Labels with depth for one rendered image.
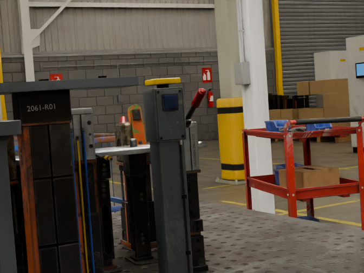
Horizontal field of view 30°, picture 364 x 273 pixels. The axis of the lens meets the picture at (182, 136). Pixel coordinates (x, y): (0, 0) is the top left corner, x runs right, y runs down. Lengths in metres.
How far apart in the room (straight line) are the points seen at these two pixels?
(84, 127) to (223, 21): 7.42
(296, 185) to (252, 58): 1.99
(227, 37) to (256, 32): 3.18
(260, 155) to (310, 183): 1.87
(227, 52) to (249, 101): 3.25
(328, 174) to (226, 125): 5.04
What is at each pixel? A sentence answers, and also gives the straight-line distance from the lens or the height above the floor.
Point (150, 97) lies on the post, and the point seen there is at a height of 1.12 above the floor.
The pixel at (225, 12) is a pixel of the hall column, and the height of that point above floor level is 2.20.
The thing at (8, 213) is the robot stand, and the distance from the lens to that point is 1.00.
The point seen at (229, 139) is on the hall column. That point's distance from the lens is 8.77.
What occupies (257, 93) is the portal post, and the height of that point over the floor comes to 1.13.
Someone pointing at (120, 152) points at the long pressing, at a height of 1.00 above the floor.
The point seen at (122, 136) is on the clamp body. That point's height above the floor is 1.02.
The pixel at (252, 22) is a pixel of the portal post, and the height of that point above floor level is 1.71.
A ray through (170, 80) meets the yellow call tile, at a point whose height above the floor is 1.15.
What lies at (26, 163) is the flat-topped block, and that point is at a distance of 1.33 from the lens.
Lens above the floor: 1.11
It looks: 3 degrees down
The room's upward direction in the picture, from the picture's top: 4 degrees counter-clockwise
